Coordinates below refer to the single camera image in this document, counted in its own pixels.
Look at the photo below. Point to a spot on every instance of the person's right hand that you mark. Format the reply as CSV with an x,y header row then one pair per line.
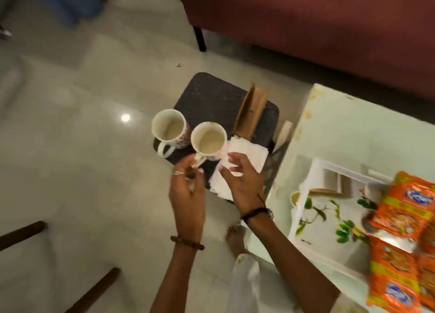
x,y
248,190

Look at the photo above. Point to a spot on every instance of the person's left hand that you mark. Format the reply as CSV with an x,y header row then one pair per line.
x,y
187,207

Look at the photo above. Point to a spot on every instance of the person's left thumb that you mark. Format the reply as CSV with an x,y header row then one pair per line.
x,y
198,178

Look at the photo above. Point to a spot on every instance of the person's right thumb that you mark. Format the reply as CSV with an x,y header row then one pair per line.
x,y
226,175

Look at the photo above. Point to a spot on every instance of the white paper napkin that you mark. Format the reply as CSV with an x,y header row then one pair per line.
x,y
253,153

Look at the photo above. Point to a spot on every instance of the white floral mug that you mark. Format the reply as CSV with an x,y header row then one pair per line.
x,y
209,143
170,129

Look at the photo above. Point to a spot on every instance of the person's right forearm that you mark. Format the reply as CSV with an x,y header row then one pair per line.
x,y
289,265

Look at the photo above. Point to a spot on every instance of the person's left forearm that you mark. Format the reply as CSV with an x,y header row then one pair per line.
x,y
178,278

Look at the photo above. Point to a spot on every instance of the black wristband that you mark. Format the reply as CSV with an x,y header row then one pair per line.
x,y
255,212

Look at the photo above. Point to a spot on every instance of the person's bare foot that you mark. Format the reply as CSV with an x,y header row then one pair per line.
x,y
236,239

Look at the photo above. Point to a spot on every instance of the white table leg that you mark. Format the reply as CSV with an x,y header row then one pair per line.
x,y
282,136

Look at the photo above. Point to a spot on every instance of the black square stool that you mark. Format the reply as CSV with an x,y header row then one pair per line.
x,y
214,99

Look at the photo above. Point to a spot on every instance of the white trousers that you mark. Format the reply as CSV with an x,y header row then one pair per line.
x,y
251,285

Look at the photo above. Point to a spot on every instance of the white leaf print tray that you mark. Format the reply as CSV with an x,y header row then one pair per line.
x,y
323,234

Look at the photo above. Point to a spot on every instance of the black sofa leg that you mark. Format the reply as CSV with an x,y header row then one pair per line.
x,y
200,39

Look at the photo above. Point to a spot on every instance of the dark wooden chair leg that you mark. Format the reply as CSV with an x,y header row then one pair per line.
x,y
20,234
95,290

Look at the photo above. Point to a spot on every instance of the maroon sofa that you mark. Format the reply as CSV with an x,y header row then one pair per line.
x,y
323,20

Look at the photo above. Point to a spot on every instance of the strip of orange snack packets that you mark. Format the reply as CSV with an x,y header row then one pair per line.
x,y
401,255

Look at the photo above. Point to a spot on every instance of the blue cloth bag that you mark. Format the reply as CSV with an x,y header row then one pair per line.
x,y
64,0

